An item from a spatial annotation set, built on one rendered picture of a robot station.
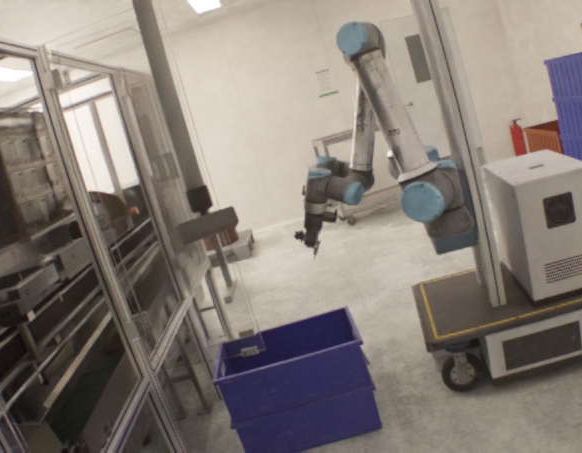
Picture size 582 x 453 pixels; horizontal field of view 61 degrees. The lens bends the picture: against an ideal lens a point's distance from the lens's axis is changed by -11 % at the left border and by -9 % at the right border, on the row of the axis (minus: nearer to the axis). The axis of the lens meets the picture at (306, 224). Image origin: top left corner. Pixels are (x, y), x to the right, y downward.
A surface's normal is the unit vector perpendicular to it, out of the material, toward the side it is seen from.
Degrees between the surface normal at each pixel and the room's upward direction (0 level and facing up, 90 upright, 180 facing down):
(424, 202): 95
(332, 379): 90
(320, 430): 90
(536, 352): 90
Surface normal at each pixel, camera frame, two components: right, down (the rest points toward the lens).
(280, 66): 0.04, 0.20
